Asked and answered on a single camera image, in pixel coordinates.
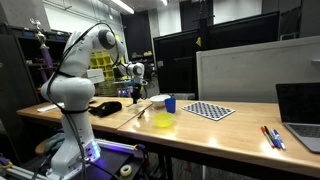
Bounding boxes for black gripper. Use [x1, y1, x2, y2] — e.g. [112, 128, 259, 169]
[131, 85, 143, 105]

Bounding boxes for white bowl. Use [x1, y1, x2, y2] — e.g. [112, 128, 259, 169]
[149, 94, 172, 108]

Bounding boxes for black folded cloth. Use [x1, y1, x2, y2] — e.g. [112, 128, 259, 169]
[88, 101, 123, 118]

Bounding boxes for yellow plastic bowl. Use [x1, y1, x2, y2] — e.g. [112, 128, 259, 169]
[153, 111, 175, 128]

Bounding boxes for blue plastic cup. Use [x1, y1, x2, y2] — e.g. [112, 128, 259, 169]
[164, 97, 177, 114]

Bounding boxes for white box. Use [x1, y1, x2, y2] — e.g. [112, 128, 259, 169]
[83, 68, 106, 85]

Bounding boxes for yellow storage bins stack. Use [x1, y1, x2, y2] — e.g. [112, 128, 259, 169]
[88, 33, 127, 96]

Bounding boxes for large black screen panel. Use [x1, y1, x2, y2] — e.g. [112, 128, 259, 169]
[152, 10, 281, 100]

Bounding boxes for tape roll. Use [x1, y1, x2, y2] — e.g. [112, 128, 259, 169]
[119, 164, 133, 177]

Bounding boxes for small checkerboard sheet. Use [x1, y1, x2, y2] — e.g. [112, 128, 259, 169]
[181, 101, 236, 121]

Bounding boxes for teal cloth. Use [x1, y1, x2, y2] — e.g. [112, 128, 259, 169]
[44, 131, 67, 155]

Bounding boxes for long ceiling light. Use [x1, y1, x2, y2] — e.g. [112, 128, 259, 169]
[109, 0, 135, 15]

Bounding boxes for purple trophy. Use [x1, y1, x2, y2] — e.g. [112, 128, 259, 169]
[29, 18, 55, 84]

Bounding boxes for black shelving unit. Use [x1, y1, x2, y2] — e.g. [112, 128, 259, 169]
[0, 22, 73, 111]

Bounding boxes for white divider panel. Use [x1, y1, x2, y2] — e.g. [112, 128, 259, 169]
[195, 35, 320, 104]

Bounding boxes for red pen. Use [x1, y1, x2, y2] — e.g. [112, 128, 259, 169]
[260, 126, 275, 149]

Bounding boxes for black pen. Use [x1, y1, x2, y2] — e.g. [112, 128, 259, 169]
[263, 125, 278, 148]

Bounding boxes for blue pen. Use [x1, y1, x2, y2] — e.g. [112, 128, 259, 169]
[269, 129, 283, 150]
[273, 128, 287, 150]

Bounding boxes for grey laptop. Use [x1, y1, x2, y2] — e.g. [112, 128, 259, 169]
[275, 82, 320, 154]

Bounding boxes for aluminium rail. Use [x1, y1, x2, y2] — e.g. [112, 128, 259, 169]
[94, 138, 148, 156]
[0, 162, 48, 180]

